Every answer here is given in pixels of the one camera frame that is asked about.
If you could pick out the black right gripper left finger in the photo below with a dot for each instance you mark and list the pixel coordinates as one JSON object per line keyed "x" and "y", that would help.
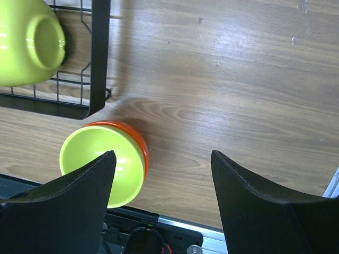
{"x": 65, "y": 215}

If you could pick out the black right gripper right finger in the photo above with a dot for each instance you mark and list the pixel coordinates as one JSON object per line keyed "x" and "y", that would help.
{"x": 261, "y": 216}

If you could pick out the green orange bowl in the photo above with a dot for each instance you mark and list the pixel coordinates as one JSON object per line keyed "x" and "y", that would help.
{"x": 96, "y": 138}

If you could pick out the yellow-green bowl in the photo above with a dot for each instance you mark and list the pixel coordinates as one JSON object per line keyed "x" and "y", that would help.
{"x": 32, "y": 43}

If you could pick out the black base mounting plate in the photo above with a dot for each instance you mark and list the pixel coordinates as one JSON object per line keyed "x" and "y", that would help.
{"x": 122, "y": 233}

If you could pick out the black wire dish rack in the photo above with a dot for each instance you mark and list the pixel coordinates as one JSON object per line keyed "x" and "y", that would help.
{"x": 78, "y": 89}

